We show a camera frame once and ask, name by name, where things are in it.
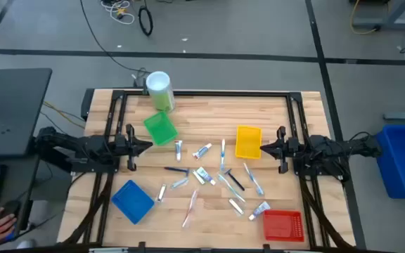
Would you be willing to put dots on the green wipes canister white lid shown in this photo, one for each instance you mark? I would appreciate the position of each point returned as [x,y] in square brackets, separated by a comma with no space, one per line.
[160,93]

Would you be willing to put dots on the green toothbrush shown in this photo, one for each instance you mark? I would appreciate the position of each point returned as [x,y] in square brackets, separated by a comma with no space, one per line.
[231,188]

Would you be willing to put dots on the green plastic basket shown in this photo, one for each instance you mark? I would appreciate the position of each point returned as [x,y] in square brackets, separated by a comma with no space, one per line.
[160,128]

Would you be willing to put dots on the black desk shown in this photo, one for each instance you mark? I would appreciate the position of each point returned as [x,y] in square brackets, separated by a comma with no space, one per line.
[12,112]

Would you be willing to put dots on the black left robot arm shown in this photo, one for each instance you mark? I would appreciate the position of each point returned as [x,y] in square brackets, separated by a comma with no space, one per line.
[83,145]

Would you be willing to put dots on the red plastic basket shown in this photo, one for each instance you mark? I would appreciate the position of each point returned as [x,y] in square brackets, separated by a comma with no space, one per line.
[282,226]

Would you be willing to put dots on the blue plastic basket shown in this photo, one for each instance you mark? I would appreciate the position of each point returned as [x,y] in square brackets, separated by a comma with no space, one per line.
[132,202]

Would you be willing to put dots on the small white pack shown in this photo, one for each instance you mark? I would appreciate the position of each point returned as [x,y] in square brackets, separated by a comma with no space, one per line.
[236,206]
[198,176]

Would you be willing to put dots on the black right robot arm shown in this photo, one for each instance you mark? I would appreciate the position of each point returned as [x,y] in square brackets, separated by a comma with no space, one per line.
[329,147]

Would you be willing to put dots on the blue toothbrush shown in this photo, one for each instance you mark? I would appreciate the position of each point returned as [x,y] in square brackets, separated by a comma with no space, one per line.
[253,179]
[222,154]

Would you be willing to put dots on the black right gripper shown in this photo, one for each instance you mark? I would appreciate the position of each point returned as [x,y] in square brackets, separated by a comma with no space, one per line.
[290,147]

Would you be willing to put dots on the black razor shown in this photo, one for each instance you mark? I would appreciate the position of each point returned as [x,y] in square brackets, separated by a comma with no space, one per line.
[236,181]

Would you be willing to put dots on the grey desk base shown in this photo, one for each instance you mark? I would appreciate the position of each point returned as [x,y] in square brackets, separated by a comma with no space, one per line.
[389,22]

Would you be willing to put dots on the dark blue razor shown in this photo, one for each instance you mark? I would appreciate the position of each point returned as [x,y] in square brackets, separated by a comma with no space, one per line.
[176,169]

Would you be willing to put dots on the yellow plastic basket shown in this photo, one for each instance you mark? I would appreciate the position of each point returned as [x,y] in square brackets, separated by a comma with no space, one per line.
[248,142]

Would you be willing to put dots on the small clear wrapped pack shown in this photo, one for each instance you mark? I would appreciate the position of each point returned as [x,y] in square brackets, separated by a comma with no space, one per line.
[179,183]

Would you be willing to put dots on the large blue storage bin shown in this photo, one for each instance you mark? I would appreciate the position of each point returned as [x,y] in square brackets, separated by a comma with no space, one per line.
[404,161]

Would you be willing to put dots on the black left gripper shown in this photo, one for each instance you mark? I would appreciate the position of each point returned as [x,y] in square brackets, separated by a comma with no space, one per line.
[122,145]

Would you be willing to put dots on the small toothpaste tube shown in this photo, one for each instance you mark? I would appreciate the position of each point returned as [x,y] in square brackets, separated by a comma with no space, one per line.
[259,210]
[202,151]
[205,174]
[178,150]

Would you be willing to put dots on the black computer mouse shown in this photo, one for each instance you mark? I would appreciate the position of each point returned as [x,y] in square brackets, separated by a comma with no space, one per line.
[11,207]

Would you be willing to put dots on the wrapped red toothbrush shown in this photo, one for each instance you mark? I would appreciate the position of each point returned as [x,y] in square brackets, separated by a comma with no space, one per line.
[190,208]

